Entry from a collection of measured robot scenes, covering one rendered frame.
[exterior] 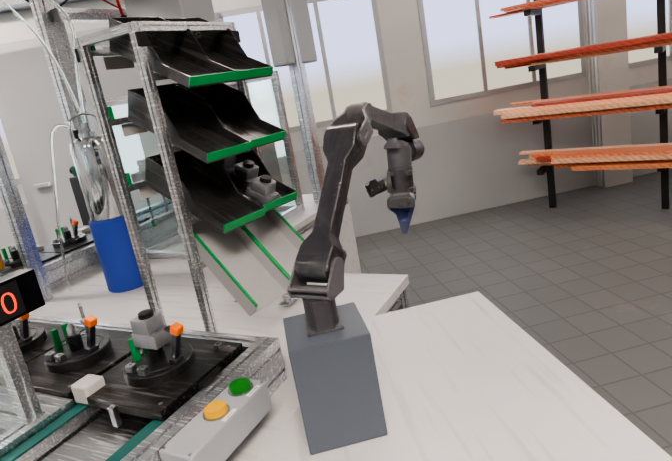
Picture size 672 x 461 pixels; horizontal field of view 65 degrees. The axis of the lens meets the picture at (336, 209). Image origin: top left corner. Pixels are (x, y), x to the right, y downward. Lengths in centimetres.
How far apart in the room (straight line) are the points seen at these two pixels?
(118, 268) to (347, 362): 129
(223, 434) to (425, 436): 34
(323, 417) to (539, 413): 37
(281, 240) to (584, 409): 83
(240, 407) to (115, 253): 117
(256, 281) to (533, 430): 69
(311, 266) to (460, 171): 430
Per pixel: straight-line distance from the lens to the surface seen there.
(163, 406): 105
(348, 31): 480
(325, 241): 92
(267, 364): 116
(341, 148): 100
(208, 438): 94
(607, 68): 561
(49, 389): 128
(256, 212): 125
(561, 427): 102
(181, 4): 230
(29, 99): 496
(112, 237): 204
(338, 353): 91
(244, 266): 132
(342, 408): 96
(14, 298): 109
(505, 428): 101
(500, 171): 532
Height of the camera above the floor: 148
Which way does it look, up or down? 14 degrees down
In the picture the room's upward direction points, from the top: 10 degrees counter-clockwise
